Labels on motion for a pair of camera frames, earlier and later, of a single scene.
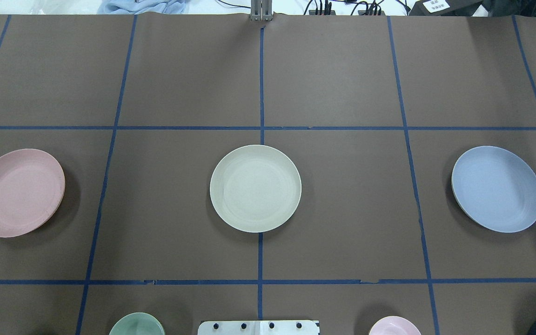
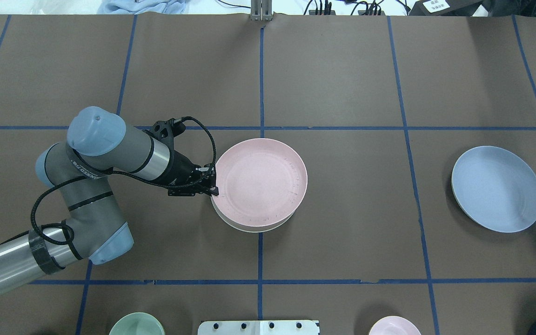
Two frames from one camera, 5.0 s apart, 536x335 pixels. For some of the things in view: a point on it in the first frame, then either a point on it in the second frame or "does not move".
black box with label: x=445 y=8 does not move
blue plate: x=496 y=189 does not move
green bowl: x=137 y=323 does not move
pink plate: x=15 y=192 -> x=260 y=182
